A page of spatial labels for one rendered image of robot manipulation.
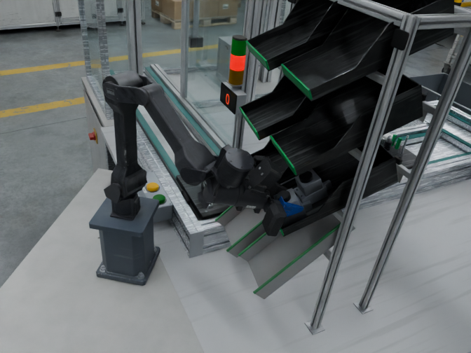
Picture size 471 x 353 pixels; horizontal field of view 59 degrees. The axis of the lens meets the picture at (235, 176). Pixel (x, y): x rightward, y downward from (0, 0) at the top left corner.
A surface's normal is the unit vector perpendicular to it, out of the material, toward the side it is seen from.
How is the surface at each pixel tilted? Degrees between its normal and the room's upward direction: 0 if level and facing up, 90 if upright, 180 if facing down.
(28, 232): 0
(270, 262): 45
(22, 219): 0
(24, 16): 89
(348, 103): 90
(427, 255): 0
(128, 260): 90
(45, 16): 90
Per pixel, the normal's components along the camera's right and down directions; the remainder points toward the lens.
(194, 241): 0.44, 0.54
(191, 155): 0.47, -0.51
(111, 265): -0.16, 0.54
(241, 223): -0.62, -0.52
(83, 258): 0.09, -0.82
